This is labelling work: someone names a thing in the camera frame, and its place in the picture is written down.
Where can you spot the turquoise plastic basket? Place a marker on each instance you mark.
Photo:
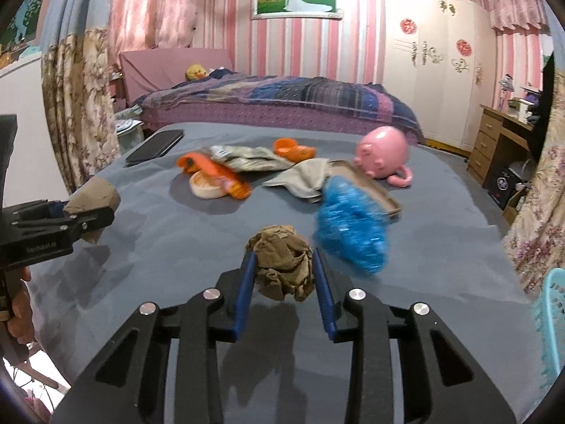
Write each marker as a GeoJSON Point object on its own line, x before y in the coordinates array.
{"type": "Point", "coordinates": [551, 313]}

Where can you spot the white box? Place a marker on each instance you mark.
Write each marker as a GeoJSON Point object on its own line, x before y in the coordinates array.
{"type": "Point", "coordinates": [521, 107]}

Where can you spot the cardboard box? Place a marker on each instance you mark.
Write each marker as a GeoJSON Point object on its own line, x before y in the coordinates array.
{"type": "Point", "coordinates": [514, 207]}

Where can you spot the brown rectangular tray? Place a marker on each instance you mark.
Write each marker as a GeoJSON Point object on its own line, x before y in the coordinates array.
{"type": "Point", "coordinates": [375, 192]}

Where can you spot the plaid quilt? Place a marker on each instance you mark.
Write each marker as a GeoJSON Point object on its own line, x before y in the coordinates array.
{"type": "Point", "coordinates": [309, 95]}

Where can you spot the white wardrobe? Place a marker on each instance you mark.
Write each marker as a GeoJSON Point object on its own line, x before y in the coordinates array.
{"type": "Point", "coordinates": [432, 88]}

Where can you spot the black phone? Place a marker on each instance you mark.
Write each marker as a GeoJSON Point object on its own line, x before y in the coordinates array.
{"type": "Point", "coordinates": [154, 146]}

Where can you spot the stack of papers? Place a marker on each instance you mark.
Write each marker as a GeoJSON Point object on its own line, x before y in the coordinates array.
{"type": "Point", "coordinates": [128, 126]}

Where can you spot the yellow plush toy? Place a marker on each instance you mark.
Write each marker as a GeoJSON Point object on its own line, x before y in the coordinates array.
{"type": "Point", "coordinates": [195, 72]}

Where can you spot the pink curtain valance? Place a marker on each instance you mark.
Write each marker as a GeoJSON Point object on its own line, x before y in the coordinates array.
{"type": "Point", "coordinates": [516, 4]}

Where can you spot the beige cloth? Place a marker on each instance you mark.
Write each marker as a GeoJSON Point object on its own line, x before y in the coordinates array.
{"type": "Point", "coordinates": [304, 174]}

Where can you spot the orange duck toy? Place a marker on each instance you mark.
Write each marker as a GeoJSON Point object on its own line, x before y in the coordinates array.
{"type": "Point", "coordinates": [287, 146]}

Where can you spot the wooden desk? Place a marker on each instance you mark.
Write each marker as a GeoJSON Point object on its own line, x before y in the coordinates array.
{"type": "Point", "coordinates": [487, 141]}

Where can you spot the red round decal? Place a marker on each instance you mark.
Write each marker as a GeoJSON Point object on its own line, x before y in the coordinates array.
{"type": "Point", "coordinates": [408, 25]}
{"type": "Point", "coordinates": [463, 46]}

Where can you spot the grey patterned cloth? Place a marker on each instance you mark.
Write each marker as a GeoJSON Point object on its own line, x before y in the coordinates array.
{"type": "Point", "coordinates": [251, 159]}

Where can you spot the pink bed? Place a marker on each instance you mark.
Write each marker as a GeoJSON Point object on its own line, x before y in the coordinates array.
{"type": "Point", "coordinates": [167, 66]}

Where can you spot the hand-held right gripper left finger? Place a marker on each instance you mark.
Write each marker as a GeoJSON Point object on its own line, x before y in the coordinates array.
{"type": "Point", "coordinates": [245, 287]}

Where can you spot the floral and blue curtain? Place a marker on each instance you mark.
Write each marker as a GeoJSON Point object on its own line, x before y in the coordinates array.
{"type": "Point", "coordinates": [79, 106]}
{"type": "Point", "coordinates": [540, 212]}

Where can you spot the olive brown sock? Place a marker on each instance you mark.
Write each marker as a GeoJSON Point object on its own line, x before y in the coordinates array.
{"type": "Point", "coordinates": [282, 260]}

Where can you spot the person's left forearm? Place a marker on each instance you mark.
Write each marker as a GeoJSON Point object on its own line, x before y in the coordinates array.
{"type": "Point", "coordinates": [11, 349]}

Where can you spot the grey blanket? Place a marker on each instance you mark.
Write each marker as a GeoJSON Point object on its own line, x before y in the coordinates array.
{"type": "Point", "coordinates": [176, 238]}

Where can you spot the blue fuzzy sock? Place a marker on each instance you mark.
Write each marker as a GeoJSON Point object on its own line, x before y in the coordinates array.
{"type": "Point", "coordinates": [348, 225]}

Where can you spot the person's left hand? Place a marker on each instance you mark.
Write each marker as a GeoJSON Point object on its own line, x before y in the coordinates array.
{"type": "Point", "coordinates": [21, 318]}

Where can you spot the black box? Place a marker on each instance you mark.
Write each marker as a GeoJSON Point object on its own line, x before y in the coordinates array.
{"type": "Point", "coordinates": [503, 185]}

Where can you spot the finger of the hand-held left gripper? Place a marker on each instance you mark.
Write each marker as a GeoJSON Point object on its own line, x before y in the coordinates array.
{"type": "Point", "coordinates": [44, 210]}
{"type": "Point", "coordinates": [92, 221]}

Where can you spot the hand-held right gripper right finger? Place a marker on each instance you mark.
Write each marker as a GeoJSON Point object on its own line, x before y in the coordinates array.
{"type": "Point", "coordinates": [324, 287]}

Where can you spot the round beige lid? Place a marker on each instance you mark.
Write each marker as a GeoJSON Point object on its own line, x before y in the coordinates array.
{"type": "Point", "coordinates": [204, 185]}

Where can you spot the pink patterned curtain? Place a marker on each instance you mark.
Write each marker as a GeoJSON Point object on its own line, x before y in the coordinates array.
{"type": "Point", "coordinates": [167, 4]}

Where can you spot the wall poster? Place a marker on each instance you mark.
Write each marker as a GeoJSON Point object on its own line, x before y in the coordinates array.
{"type": "Point", "coordinates": [26, 22]}

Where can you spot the small table lamp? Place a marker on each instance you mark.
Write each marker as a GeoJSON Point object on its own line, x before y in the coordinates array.
{"type": "Point", "coordinates": [505, 90]}

